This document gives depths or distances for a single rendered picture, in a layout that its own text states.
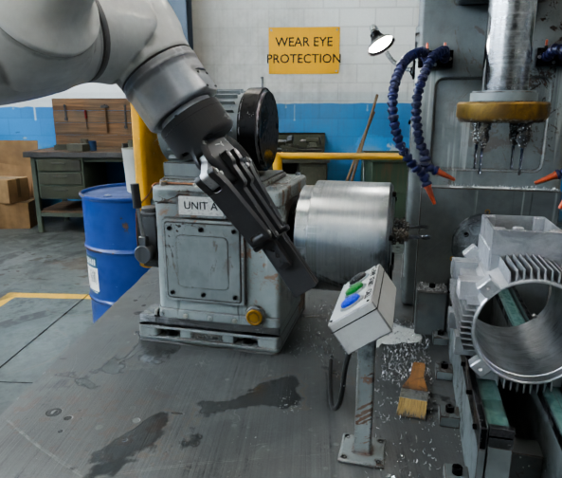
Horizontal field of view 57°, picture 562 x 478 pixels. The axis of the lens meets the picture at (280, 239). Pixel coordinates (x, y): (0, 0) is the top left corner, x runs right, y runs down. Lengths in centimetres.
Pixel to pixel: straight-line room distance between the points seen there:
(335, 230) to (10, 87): 73
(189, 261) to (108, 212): 170
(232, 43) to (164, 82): 579
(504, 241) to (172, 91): 54
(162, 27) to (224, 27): 580
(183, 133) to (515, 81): 76
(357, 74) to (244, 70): 129
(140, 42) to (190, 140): 11
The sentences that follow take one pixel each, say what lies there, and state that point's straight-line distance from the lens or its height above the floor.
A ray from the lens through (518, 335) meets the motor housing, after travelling 100.
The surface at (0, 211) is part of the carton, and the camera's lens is 659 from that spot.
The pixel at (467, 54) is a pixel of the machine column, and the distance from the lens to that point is 138.
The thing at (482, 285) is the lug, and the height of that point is 108.
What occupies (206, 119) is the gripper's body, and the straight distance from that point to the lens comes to 56.
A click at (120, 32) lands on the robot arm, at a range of 56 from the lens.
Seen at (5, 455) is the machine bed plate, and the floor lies 80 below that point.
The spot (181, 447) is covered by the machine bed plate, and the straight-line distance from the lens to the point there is 90.
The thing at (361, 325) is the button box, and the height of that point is 105.
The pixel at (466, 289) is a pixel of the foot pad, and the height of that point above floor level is 106.
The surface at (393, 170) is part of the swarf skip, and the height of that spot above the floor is 73.
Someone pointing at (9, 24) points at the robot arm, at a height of 138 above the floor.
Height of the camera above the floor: 132
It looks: 14 degrees down
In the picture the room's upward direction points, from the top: straight up
